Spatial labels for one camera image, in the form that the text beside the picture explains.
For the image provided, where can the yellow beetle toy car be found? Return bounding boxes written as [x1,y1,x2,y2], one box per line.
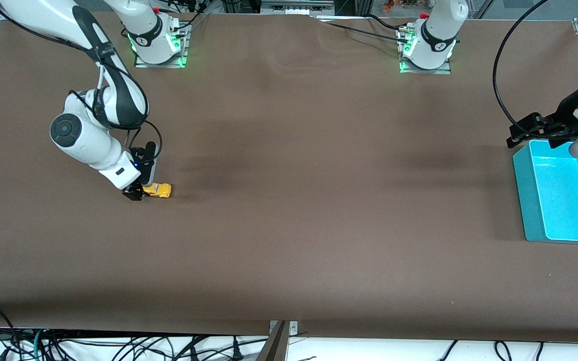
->
[141,183,173,199]

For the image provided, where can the teal plastic bin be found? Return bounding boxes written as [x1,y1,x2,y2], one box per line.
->
[513,139,578,245]

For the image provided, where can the brown table mat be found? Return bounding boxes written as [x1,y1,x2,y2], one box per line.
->
[0,9,578,344]

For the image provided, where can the grey background device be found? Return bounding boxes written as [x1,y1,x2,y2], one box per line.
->
[260,0,336,16]

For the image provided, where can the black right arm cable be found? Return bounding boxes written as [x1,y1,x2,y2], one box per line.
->
[123,119,163,164]

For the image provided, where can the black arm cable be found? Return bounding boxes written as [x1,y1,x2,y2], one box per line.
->
[493,0,553,126]
[123,119,163,164]

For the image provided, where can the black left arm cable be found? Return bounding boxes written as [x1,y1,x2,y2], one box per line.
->
[493,0,553,126]

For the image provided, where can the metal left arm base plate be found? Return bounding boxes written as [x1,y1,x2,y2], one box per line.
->
[399,25,453,75]

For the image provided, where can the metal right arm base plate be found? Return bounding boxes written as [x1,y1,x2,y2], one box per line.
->
[134,23,190,68]

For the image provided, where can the tangled black floor cables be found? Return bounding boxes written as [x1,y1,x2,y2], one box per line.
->
[0,331,269,361]

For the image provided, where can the black base connector cables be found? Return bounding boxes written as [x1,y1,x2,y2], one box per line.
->
[169,0,210,37]

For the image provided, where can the short black table cable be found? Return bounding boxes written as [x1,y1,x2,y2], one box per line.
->
[366,14,406,32]

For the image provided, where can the teal floor cable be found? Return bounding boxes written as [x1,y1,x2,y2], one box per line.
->
[32,328,45,361]

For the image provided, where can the long black table cable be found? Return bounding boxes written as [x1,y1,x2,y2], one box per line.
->
[314,18,410,50]

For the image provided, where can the aluminium background frame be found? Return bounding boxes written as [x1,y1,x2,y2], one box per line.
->
[221,0,262,15]

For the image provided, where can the dark slanted post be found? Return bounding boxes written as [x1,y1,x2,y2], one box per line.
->
[255,321,290,361]

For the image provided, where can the small metal table bracket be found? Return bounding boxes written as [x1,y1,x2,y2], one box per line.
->
[269,320,299,335]

